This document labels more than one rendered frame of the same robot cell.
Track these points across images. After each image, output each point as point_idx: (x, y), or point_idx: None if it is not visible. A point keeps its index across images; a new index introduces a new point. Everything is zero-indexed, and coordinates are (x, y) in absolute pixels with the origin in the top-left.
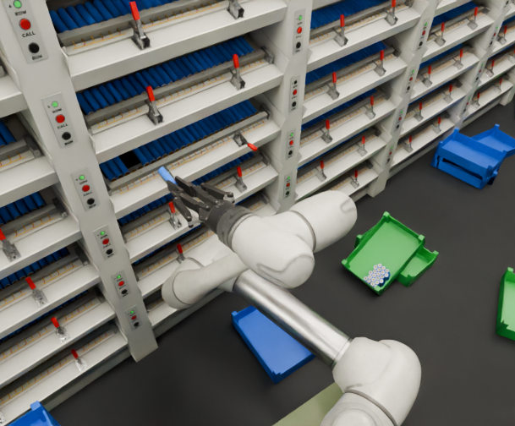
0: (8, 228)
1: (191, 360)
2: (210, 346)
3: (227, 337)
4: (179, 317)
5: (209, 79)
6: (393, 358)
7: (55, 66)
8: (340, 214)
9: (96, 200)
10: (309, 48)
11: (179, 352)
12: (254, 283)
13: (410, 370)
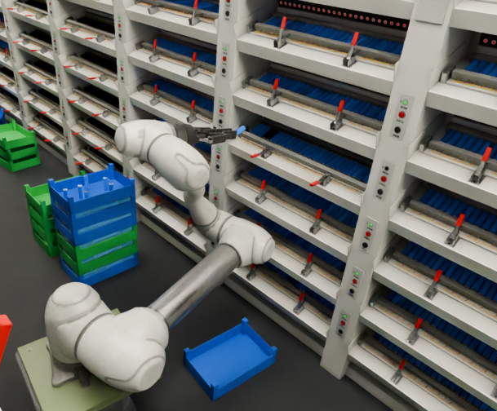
0: (202, 111)
1: (206, 306)
2: (219, 316)
3: (228, 328)
4: (242, 292)
5: (328, 112)
6: (132, 338)
7: (232, 28)
8: (171, 154)
9: (223, 124)
10: (410, 143)
11: (214, 298)
12: (215, 252)
13: (119, 351)
